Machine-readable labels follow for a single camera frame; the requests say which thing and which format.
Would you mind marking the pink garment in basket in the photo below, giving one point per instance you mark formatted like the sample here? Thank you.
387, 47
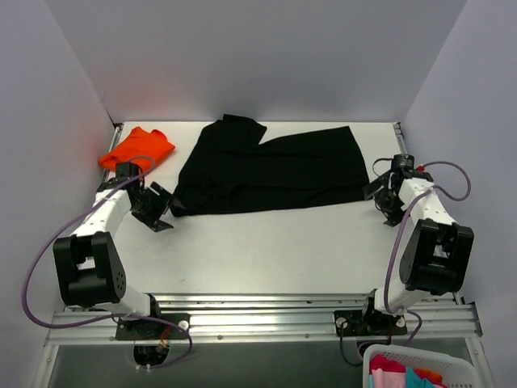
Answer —
386, 373

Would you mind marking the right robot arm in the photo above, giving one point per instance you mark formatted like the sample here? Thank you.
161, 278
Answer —
431, 251

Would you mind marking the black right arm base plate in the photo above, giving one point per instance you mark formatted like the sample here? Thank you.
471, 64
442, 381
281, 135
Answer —
352, 323

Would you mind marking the black t shirt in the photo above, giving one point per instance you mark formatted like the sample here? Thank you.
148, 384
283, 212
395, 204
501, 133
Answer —
231, 169

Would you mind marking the orange folded t shirt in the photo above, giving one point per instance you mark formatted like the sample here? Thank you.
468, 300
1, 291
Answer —
146, 149

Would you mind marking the aluminium frame rail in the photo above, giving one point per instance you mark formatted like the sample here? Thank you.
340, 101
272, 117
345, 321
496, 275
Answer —
263, 318

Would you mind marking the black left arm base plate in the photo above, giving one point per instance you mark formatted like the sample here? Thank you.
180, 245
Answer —
136, 330

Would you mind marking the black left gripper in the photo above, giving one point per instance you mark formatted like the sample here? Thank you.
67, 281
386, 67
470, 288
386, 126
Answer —
157, 206

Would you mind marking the white laundry basket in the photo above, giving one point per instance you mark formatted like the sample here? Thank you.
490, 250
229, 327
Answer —
455, 371

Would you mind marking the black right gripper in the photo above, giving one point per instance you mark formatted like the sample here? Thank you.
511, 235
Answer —
382, 198

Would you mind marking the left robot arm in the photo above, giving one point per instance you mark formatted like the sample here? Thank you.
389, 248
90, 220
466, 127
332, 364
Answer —
90, 272

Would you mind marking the orange garment in basket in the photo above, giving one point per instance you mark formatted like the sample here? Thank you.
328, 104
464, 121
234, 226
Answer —
431, 376

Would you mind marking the teal garment in basket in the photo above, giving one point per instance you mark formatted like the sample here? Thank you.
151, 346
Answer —
414, 381

